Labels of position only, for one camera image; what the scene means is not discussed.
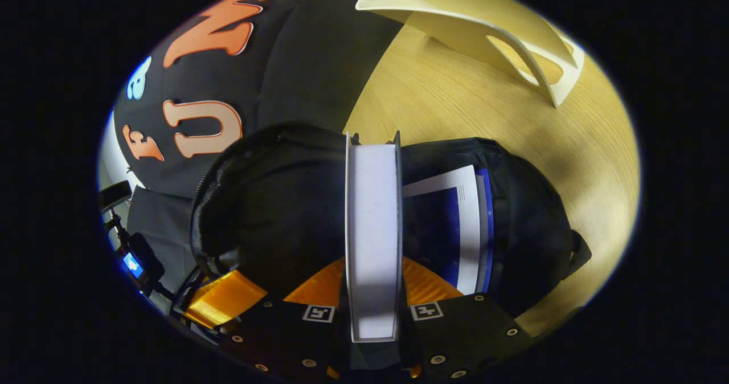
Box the white plastic bookshelf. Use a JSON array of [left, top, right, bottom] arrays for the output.
[[356, 0, 586, 109]]

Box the blue cover book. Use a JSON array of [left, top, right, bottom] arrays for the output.
[[402, 165, 495, 296]]

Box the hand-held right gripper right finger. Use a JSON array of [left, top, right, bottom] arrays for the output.
[[399, 256, 536, 380]]

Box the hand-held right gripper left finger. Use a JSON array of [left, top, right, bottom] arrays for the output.
[[219, 257, 349, 382]]

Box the white spine book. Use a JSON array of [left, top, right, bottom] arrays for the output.
[[345, 132, 404, 344]]

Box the black schoolbag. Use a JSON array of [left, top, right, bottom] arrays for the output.
[[190, 122, 593, 319]]

